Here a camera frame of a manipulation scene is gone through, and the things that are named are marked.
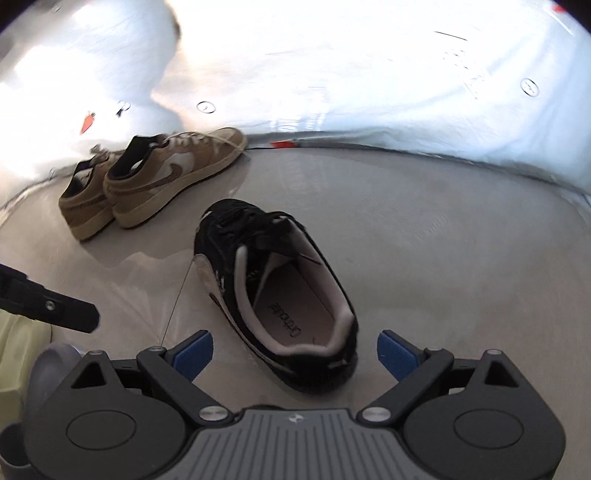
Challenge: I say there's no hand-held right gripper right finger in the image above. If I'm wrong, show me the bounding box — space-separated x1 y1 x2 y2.
362 329 525 423

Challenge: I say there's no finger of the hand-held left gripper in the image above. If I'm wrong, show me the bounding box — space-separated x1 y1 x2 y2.
0 263 100 334

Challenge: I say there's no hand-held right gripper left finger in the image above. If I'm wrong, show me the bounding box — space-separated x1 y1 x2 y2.
69 330 232 423

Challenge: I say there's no light green slide sandal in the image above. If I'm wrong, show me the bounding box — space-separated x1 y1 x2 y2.
0 309 52 416

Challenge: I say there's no dark grey slide sandal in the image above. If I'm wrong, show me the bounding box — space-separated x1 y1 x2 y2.
28 344 83 414
0 422 34 469

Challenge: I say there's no black and tan sneaker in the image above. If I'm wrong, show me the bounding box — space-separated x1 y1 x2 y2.
194 198 358 394

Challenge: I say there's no brown suede sneaker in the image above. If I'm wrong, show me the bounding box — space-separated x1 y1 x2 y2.
102 128 247 229
58 148 134 241

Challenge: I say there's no white printed bed sheet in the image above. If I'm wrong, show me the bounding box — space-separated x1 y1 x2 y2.
0 0 591 206

